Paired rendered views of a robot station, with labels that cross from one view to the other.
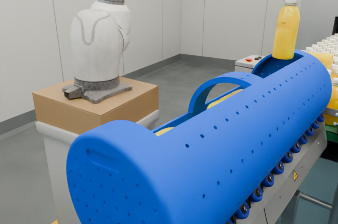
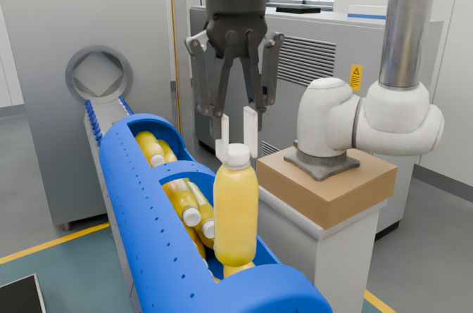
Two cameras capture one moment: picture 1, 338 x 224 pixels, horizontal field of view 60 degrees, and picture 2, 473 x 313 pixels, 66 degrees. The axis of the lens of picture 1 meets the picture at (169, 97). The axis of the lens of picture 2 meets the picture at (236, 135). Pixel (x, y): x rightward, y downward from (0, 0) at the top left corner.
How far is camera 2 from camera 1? 145 cm
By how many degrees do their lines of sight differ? 103
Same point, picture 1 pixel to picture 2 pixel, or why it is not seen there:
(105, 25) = (306, 96)
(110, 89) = (300, 160)
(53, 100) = not seen: hidden behind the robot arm
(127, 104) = (281, 176)
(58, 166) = not seen: hidden behind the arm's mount
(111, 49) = (303, 121)
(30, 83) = not seen: outside the picture
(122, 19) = (371, 107)
